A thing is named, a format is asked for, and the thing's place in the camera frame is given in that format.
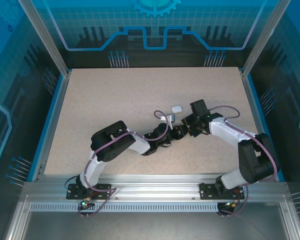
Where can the aluminium table side rail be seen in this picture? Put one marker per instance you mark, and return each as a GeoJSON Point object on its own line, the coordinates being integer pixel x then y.
{"type": "Point", "coordinates": [256, 112]}
{"type": "Point", "coordinates": [53, 120]}

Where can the aluminium frame post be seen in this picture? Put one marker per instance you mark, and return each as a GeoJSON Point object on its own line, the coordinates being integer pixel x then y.
{"type": "Point", "coordinates": [45, 37]}
{"type": "Point", "coordinates": [265, 37]}

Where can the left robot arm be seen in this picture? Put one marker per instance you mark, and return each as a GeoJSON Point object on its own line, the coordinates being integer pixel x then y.
{"type": "Point", "coordinates": [110, 147]}

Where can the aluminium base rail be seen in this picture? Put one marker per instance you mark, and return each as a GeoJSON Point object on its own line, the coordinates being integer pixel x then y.
{"type": "Point", "coordinates": [152, 185]}

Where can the white charging case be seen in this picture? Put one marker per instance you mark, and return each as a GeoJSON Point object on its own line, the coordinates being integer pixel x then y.
{"type": "Point", "coordinates": [176, 109]}

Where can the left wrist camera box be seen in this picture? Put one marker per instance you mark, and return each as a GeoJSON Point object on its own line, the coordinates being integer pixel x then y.
{"type": "Point", "coordinates": [168, 117]}

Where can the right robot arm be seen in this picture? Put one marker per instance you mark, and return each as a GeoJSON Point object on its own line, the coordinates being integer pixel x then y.
{"type": "Point", "coordinates": [250, 160]}

